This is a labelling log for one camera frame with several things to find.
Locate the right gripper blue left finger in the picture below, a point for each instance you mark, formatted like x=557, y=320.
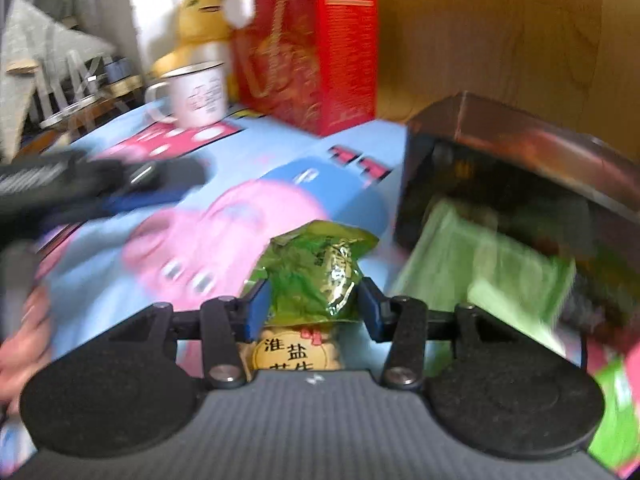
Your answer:
x=226, y=322

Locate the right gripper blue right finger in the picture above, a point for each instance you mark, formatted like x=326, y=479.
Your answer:
x=401, y=321

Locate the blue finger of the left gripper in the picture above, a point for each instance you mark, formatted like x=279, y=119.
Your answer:
x=160, y=172
x=109, y=206

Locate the yellow peanut packet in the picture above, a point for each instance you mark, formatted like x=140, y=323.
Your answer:
x=293, y=349

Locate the light green snack packet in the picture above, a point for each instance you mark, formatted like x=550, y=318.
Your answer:
x=456, y=260

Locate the green gold foil packet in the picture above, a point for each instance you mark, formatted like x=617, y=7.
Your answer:
x=313, y=272

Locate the bright green snack pack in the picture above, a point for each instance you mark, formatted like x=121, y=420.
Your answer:
x=616, y=442

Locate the person's left hand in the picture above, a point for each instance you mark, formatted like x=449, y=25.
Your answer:
x=28, y=350

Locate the white enamel mug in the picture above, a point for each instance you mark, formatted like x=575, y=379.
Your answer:
x=197, y=96

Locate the yellow plush toy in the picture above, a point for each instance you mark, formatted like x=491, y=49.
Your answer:
x=203, y=35

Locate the black sheep-print box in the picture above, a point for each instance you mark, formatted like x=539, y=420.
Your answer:
x=562, y=193

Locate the red gift box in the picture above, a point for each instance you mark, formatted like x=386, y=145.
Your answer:
x=310, y=63

